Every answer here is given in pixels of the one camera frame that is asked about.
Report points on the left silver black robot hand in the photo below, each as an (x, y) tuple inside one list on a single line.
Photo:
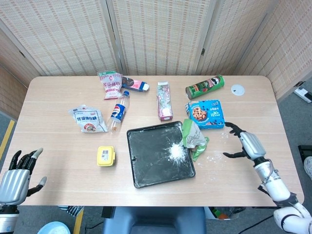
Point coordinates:
[(14, 185)]

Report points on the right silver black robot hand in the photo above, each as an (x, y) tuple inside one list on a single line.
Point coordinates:
[(252, 147)]

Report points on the green white corn starch bag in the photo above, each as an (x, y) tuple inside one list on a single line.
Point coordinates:
[(192, 136)]

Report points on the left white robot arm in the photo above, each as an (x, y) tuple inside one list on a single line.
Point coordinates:
[(7, 219)]

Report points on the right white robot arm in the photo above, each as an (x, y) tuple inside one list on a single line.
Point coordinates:
[(278, 187)]

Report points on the white powder pile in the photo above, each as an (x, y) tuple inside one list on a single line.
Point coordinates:
[(176, 151)]

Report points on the white sugar bag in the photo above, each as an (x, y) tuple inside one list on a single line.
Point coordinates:
[(87, 119)]

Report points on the black square baking tray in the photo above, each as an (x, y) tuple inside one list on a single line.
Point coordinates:
[(151, 156)]

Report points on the pink white flour bag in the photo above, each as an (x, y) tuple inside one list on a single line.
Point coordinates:
[(111, 85)]

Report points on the black floor box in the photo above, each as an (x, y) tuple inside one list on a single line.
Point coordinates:
[(306, 150)]

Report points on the blue cookie box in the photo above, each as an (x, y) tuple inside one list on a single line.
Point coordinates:
[(209, 114)]

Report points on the light blue round object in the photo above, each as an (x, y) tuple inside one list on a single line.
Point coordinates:
[(53, 229)]

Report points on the white round table grommet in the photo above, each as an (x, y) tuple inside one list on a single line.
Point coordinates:
[(237, 89)]

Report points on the white shoe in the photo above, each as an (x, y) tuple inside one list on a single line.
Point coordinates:
[(309, 167)]

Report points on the black white striped cloth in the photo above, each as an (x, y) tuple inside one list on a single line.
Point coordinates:
[(73, 210)]

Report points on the white bin with colourful items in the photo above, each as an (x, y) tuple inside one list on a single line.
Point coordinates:
[(219, 214)]

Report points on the white device on floor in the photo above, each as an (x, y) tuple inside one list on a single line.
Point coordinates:
[(304, 93)]

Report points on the green Pringles can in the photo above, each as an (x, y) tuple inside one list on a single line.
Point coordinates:
[(204, 86)]

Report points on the bamboo folding screen panel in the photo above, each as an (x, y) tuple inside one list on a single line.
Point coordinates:
[(12, 53), (287, 48), (234, 36), (61, 36), (9, 97), (161, 36)]

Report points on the yellow lid green container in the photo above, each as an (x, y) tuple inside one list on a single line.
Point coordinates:
[(105, 156)]

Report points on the black box under table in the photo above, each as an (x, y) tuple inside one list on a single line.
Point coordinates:
[(108, 212)]

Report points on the pink floral carton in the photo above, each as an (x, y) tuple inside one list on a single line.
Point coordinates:
[(164, 102)]

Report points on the black screen hinge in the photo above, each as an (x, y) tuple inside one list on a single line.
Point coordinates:
[(202, 52), (22, 54)]

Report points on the grey blue chair seat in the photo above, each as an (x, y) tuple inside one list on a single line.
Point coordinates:
[(156, 221)]

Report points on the Pepsi plastic bottle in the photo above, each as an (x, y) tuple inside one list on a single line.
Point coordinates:
[(118, 112)]

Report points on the blue pink small carton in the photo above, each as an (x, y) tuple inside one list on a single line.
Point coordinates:
[(135, 84)]

